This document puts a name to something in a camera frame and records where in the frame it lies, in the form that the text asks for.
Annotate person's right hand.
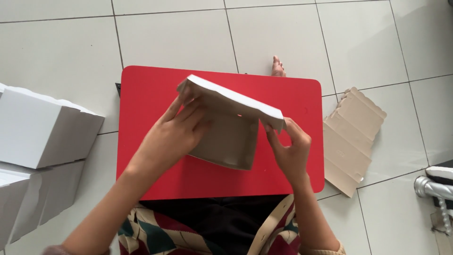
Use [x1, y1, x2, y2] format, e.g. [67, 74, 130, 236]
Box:
[265, 117, 313, 186]

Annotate person's left hand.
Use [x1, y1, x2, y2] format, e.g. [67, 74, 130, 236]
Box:
[127, 87, 214, 186]

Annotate white cardboard box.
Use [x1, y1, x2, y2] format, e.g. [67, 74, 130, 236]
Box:
[0, 83, 105, 170]
[176, 74, 287, 171]
[0, 160, 86, 251]

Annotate red lap table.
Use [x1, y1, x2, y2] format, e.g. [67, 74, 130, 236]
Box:
[116, 65, 325, 201]

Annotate person's foot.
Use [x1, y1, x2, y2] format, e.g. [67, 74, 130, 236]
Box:
[271, 55, 287, 78]

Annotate black garment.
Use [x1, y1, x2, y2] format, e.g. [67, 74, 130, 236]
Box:
[140, 194, 288, 255]

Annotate patterned knit cardigan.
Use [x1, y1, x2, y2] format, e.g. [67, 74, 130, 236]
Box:
[118, 194, 347, 255]

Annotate folded white cardboard box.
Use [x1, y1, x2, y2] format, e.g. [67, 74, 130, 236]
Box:
[0, 160, 86, 251]
[0, 83, 105, 170]

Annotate stack of flat cardboard blanks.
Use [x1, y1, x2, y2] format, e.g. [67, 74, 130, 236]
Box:
[323, 87, 387, 198]

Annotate silver ornate furniture leg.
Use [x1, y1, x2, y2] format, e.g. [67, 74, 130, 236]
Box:
[414, 176, 453, 236]

